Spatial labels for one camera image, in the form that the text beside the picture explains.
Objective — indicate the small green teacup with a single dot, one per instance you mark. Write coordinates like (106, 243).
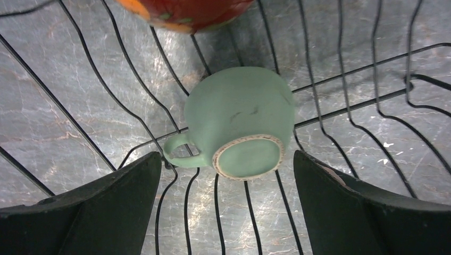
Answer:
(240, 121)

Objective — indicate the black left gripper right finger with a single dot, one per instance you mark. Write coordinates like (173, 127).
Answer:
(345, 215)

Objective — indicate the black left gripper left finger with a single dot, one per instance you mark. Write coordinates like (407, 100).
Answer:
(109, 215)

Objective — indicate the red floral mug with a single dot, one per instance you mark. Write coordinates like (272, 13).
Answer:
(187, 16)

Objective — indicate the black wire dish rack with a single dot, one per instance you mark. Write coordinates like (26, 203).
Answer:
(88, 87)

